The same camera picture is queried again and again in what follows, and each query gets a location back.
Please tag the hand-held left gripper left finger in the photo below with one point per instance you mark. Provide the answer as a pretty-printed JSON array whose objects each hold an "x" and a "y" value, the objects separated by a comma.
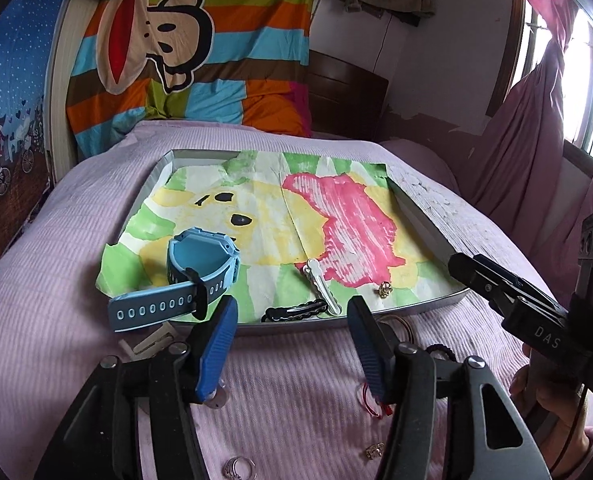
[{"x": 216, "y": 347}]

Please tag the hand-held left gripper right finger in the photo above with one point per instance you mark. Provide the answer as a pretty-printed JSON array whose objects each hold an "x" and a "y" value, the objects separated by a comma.
[{"x": 369, "y": 352}]

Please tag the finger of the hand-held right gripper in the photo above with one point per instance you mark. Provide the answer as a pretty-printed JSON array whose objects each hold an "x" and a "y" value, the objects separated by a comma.
[
  {"x": 471, "y": 277},
  {"x": 531, "y": 287}
]

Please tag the small silver disc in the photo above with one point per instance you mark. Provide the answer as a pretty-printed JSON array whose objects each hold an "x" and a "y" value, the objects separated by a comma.
[{"x": 219, "y": 401}]

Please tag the white plastic clip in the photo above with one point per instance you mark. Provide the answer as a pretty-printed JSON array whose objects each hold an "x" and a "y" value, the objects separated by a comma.
[{"x": 149, "y": 342}]

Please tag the grey shallow box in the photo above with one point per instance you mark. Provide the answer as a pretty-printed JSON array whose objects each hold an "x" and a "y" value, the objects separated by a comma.
[{"x": 296, "y": 328}]

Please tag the gold earring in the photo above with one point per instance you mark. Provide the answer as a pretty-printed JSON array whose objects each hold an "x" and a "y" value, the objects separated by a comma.
[{"x": 374, "y": 451}]

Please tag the person's right hand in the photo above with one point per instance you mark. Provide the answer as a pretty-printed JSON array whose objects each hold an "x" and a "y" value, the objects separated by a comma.
[{"x": 566, "y": 425}]

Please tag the blue smartwatch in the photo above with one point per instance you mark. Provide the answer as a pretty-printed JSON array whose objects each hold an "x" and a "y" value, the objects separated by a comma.
[{"x": 146, "y": 309}]

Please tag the white hair clip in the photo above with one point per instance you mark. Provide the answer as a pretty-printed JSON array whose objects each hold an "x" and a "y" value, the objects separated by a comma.
[{"x": 321, "y": 285}]

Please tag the black hair clip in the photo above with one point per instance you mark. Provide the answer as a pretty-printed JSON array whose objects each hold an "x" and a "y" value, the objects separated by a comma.
[{"x": 291, "y": 311}]

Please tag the pink ribbed bedspread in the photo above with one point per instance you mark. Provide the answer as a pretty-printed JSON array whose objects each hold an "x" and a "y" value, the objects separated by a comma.
[{"x": 301, "y": 410}]

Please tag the painted paper liner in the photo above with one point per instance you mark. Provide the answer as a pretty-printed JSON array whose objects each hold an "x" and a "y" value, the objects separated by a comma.
[{"x": 356, "y": 230}]

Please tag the pink curtain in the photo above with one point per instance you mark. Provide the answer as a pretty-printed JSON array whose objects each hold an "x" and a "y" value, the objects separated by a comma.
[{"x": 521, "y": 125}]

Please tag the window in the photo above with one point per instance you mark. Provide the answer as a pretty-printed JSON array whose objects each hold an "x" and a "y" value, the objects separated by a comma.
[{"x": 581, "y": 85}]

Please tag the dark wooden headboard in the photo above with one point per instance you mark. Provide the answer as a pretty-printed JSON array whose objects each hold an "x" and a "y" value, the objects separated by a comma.
[{"x": 346, "y": 95}]

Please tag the striped monkey-print sheet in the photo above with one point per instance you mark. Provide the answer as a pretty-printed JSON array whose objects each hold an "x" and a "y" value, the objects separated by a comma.
[{"x": 201, "y": 85}]

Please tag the blue printed wardrobe cover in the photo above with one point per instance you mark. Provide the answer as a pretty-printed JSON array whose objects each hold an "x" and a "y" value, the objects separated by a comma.
[{"x": 11, "y": 85}]

